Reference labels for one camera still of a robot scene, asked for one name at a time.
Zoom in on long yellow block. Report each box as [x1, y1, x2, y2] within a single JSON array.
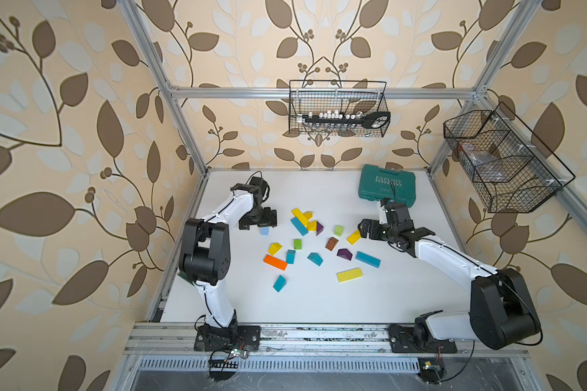
[[347, 231, 361, 244], [337, 268, 363, 283], [292, 208, 309, 226]]

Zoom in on teal triangle block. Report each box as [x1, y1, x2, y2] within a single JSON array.
[[273, 275, 287, 293], [308, 253, 324, 267]]

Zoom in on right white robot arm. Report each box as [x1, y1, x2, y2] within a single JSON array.
[[358, 219, 543, 353]]

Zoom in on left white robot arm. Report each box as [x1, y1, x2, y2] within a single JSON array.
[[178, 171, 277, 357]]

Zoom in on long teal block upper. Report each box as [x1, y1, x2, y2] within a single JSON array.
[[290, 217, 308, 236]]

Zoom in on long teal block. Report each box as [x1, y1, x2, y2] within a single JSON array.
[[355, 252, 381, 268], [290, 217, 308, 236]]

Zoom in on green plastic tool case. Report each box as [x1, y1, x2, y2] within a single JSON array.
[[358, 165, 416, 208]]

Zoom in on orange long block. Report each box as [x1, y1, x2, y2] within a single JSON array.
[[263, 254, 288, 270]]

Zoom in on long teal block right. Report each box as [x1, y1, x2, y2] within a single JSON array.
[[355, 252, 381, 268]]

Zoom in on purple triangle block lower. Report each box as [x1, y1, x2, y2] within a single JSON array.
[[337, 249, 353, 261]]

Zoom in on brown wooden block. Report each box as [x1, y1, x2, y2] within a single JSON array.
[[325, 237, 339, 251]]

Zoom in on plastic bag in basket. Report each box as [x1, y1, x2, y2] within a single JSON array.
[[461, 143, 507, 183]]

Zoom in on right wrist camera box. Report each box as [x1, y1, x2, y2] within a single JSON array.
[[378, 198, 396, 224]]

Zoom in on socket rail with sockets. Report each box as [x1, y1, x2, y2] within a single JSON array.
[[293, 111, 391, 130]]

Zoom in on back wire basket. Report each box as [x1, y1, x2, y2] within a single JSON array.
[[285, 79, 391, 141]]

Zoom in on wire basket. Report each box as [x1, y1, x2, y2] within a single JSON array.
[[444, 102, 576, 213], [285, 79, 391, 141]]

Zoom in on right wire basket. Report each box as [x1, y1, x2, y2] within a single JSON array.
[[444, 102, 576, 213]]

